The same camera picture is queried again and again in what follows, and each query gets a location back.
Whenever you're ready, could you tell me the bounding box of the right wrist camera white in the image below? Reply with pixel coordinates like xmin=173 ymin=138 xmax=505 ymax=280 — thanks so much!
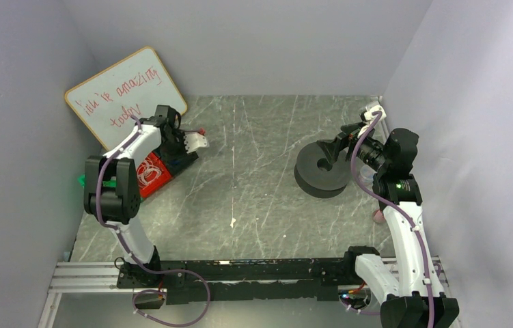
xmin=357 ymin=102 xmax=387 ymax=137

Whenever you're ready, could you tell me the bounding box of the black bin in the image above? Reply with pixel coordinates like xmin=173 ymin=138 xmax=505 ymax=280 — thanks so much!
xmin=154 ymin=147 xmax=199 ymax=178

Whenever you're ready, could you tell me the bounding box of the clear plastic cup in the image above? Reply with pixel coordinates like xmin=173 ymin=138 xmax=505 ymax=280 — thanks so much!
xmin=359 ymin=165 xmax=376 ymax=188

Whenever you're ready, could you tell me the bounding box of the pink marker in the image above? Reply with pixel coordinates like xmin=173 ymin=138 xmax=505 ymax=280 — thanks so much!
xmin=372 ymin=210 xmax=386 ymax=223

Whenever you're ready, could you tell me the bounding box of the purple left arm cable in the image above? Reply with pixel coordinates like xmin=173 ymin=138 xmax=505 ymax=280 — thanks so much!
xmin=95 ymin=115 xmax=214 ymax=328

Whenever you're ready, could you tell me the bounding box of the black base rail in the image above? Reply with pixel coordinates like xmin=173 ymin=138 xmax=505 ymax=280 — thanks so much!
xmin=116 ymin=246 xmax=378 ymax=305

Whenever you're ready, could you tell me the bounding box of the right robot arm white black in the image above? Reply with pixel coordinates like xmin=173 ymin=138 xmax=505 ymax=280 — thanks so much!
xmin=316 ymin=123 xmax=460 ymax=327

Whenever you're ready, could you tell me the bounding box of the black spool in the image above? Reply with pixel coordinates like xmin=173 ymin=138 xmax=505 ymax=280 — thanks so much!
xmin=294 ymin=142 xmax=352 ymax=198

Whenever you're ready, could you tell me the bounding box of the white cable coil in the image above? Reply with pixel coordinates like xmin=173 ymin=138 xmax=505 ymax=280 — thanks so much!
xmin=136 ymin=158 xmax=164 ymax=186

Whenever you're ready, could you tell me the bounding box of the red bin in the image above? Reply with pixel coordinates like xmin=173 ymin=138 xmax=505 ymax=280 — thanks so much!
xmin=137 ymin=152 xmax=172 ymax=199

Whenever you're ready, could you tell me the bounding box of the green bin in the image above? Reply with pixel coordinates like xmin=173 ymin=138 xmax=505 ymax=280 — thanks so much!
xmin=78 ymin=174 xmax=117 ymax=193

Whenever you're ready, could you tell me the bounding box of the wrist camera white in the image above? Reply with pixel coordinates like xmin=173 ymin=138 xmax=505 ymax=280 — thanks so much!
xmin=357 ymin=102 xmax=387 ymax=137
xmin=183 ymin=128 xmax=210 ymax=154

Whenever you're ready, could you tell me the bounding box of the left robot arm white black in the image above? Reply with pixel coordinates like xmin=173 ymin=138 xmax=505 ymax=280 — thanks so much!
xmin=83 ymin=105 xmax=198 ymax=279

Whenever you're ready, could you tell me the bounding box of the whiteboard with red writing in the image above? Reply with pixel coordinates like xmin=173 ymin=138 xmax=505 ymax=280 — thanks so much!
xmin=64 ymin=46 xmax=188 ymax=150

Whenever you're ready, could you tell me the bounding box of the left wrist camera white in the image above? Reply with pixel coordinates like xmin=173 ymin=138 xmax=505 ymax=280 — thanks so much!
xmin=183 ymin=128 xmax=210 ymax=154

